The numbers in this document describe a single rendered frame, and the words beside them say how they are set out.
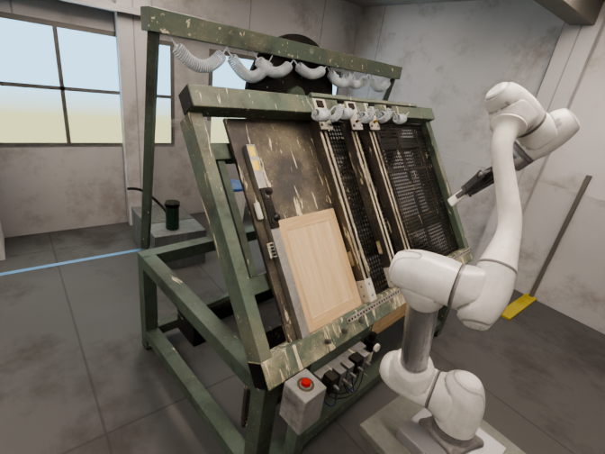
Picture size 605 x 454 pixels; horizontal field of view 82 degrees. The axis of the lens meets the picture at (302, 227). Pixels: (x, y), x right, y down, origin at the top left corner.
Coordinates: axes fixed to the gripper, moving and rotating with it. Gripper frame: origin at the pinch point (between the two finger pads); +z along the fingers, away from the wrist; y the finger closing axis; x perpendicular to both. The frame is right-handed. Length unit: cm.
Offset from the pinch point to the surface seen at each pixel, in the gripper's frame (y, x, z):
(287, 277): 26, -5, 76
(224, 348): 46, 13, 113
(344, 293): -14, 2, 82
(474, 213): -330, -101, 101
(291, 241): 20, -23, 72
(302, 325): 20, 16, 84
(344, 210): -15, -38, 61
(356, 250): -22, -17, 69
